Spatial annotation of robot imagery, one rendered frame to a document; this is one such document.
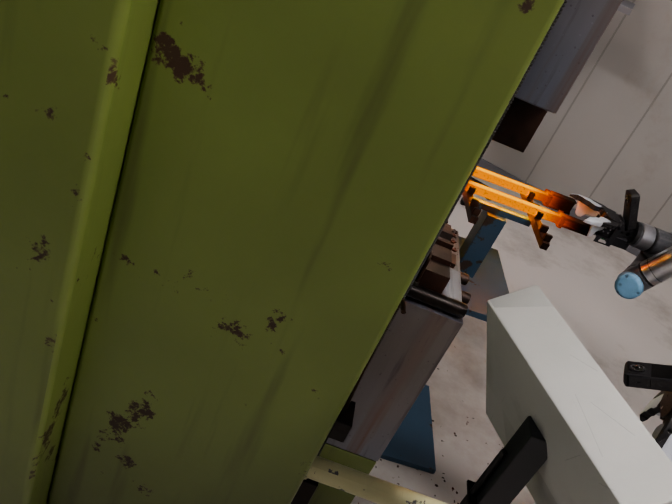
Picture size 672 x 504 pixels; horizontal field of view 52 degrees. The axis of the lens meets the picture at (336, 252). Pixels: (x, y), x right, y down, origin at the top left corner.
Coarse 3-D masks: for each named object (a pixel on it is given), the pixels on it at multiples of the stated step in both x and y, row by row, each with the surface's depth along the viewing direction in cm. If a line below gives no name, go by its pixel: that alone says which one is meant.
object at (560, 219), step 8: (472, 184) 189; (480, 184) 191; (480, 192) 190; (488, 192) 190; (496, 192) 191; (496, 200) 191; (504, 200) 191; (512, 200) 191; (520, 200) 192; (520, 208) 192; (528, 208) 192; (536, 208) 192; (544, 208) 194; (544, 216) 193; (552, 216) 193; (560, 216) 194; (568, 216) 195; (560, 224) 193; (568, 224) 195; (576, 224) 195; (584, 224) 194; (584, 232) 196
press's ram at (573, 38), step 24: (576, 0) 101; (600, 0) 100; (576, 24) 102; (600, 24) 102; (552, 48) 105; (576, 48) 104; (552, 72) 106; (576, 72) 106; (528, 96) 109; (552, 96) 108
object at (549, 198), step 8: (480, 168) 201; (480, 176) 200; (488, 176) 200; (496, 176) 201; (504, 176) 203; (496, 184) 201; (504, 184) 201; (512, 184) 201; (520, 184) 202; (520, 192) 203; (528, 192) 202; (536, 192) 202; (544, 192) 204; (552, 192) 204; (544, 200) 204; (552, 200) 205; (560, 200) 204; (568, 200) 204; (552, 208) 205; (560, 208) 206; (568, 208) 206
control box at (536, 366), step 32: (512, 320) 93; (544, 320) 92; (512, 352) 92; (544, 352) 88; (576, 352) 88; (512, 384) 96; (544, 384) 85; (576, 384) 84; (608, 384) 83; (512, 416) 101; (544, 416) 87; (576, 416) 81; (608, 416) 80; (576, 448) 80; (608, 448) 77; (640, 448) 77; (544, 480) 95; (576, 480) 83; (608, 480) 75; (640, 480) 74
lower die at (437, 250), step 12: (444, 228) 148; (444, 240) 142; (432, 252) 138; (444, 252) 140; (432, 264) 136; (444, 264) 138; (432, 276) 134; (444, 276) 134; (432, 288) 136; (444, 288) 136
